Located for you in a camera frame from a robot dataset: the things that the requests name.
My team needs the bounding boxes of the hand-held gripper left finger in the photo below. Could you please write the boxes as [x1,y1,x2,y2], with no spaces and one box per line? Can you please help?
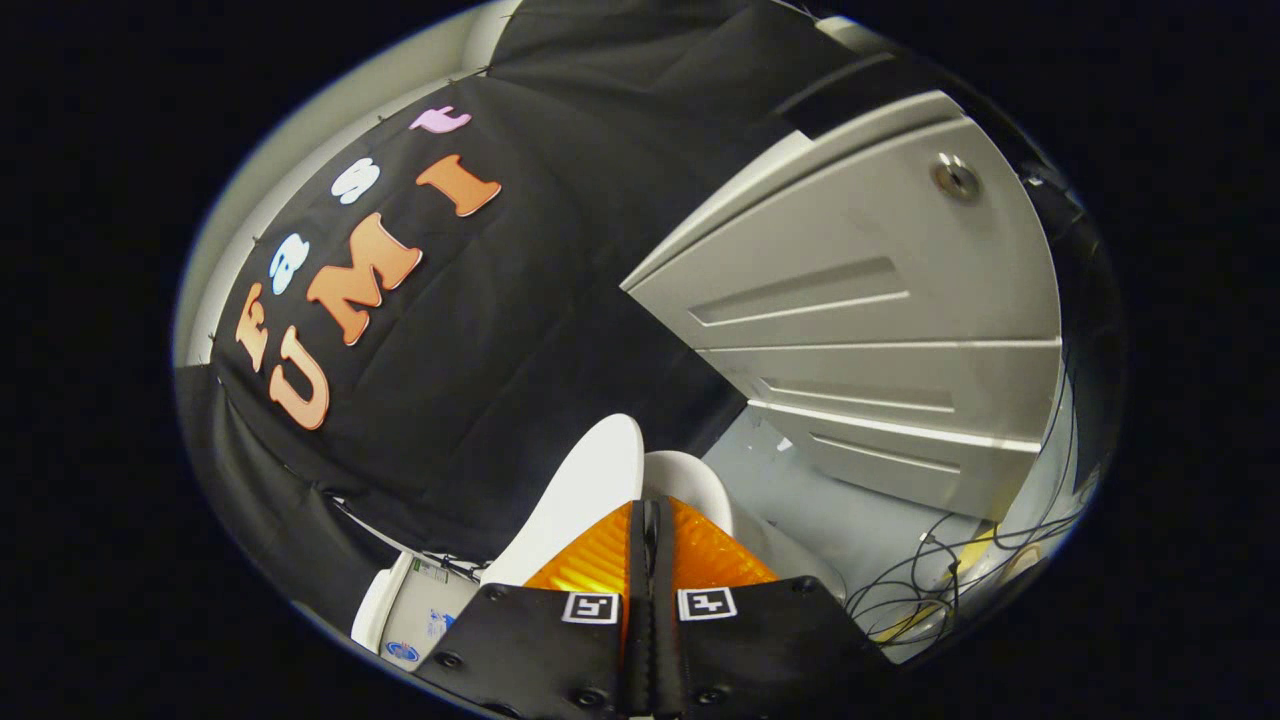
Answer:
[414,499,653,719]

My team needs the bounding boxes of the white toilet lid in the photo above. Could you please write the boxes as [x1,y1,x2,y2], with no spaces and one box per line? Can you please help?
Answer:
[479,413,647,590]

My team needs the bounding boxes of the white drawer cabinet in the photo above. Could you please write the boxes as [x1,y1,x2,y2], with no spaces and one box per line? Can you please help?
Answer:
[619,89,1064,523]

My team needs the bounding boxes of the black backdrop cloth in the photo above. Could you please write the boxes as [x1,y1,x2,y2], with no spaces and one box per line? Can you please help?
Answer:
[175,0,1001,643]

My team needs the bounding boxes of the white toilet with tank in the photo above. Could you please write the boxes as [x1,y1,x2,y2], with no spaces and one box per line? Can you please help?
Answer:
[349,449,850,673]

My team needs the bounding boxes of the black floor cables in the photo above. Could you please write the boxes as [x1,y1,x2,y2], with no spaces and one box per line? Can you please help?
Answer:
[843,478,1093,653]

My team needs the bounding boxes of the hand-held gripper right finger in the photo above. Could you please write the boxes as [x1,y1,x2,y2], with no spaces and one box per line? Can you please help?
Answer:
[649,496,898,719]

